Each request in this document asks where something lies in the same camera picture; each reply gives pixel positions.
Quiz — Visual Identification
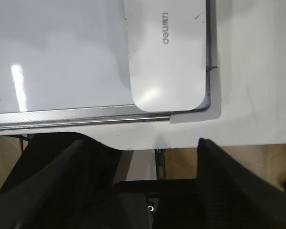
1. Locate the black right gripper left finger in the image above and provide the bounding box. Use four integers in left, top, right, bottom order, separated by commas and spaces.
0, 140, 114, 229

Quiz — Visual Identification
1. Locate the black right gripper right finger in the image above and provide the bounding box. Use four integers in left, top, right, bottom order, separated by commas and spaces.
196, 138, 286, 229

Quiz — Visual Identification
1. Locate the white whiteboard eraser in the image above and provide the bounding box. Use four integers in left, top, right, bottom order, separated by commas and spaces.
124, 0, 206, 112

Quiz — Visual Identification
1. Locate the white aluminium-framed whiteboard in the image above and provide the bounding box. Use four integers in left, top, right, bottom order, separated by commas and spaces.
0, 0, 222, 132

